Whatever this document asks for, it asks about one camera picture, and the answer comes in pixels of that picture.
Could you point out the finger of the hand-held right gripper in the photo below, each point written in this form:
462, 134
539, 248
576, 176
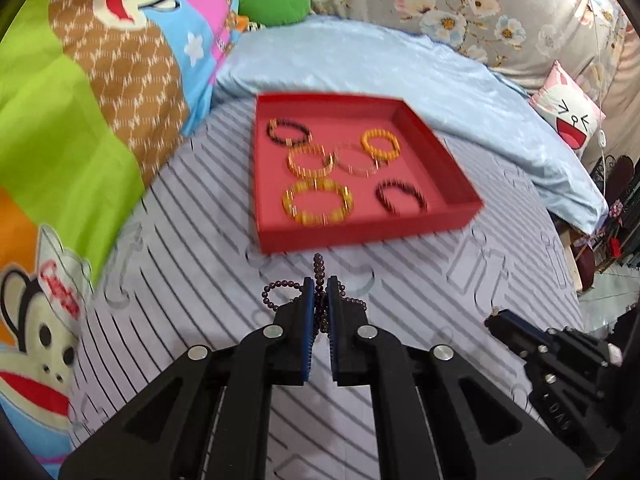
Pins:
520, 327

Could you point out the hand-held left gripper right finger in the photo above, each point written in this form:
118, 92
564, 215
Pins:
334, 340

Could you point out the dark metal chair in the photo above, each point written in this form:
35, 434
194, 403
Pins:
617, 175

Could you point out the red cardboard box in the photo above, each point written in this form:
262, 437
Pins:
350, 237

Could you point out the cartoon monkey blanket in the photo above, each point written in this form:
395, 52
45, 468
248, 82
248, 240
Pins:
75, 110

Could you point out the thin gold bangle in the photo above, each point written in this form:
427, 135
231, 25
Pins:
345, 167

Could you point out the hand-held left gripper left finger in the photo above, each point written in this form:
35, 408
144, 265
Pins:
306, 332

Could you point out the pink cartoon face pillow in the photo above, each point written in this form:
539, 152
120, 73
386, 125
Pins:
567, 110

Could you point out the light blue quilt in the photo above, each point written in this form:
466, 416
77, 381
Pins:
400, 70

